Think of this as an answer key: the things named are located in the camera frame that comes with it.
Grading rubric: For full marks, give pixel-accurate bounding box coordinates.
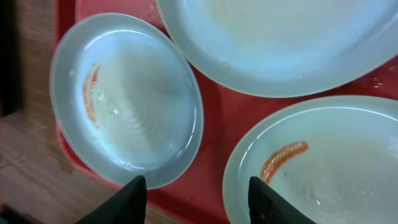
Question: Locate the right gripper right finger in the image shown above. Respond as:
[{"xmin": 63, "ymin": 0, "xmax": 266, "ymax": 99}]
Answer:
[{"xmin": 248, "ymin": 177, "xmax": 315, "ymax": 224}]

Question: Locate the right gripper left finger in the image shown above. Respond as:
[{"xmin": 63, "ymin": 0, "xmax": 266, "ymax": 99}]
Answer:
[{"xmin": 76, "ymin": 175, "xmax": 147, "ymax": 224}]

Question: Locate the light blue plate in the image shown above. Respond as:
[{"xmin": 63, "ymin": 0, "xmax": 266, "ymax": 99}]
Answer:
[
  {"xmin": 156, "ymin": 0, "xmax": 397, "ymax": 98},
  {"xmin": 50, "ymin": 13, "xmax": 204, "ymax": 189},
  {"xmin": 223, "ymin": 95, "xmax": 397, "ymax": 223}
]

